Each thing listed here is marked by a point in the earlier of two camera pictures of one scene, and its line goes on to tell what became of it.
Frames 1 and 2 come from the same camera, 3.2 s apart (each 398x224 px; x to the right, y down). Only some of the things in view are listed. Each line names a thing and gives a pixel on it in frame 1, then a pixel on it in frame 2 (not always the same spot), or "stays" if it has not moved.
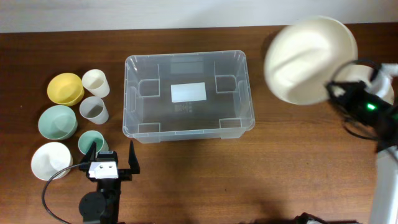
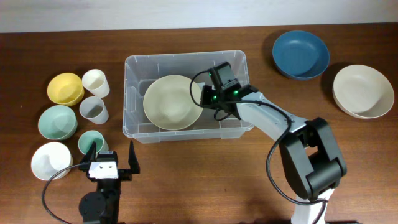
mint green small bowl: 57,122 stays
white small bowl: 50,158 stays
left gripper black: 126,173 stays
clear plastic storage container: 186,96 stays
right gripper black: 352,90 to 205,98
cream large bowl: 305,54 to 168,103
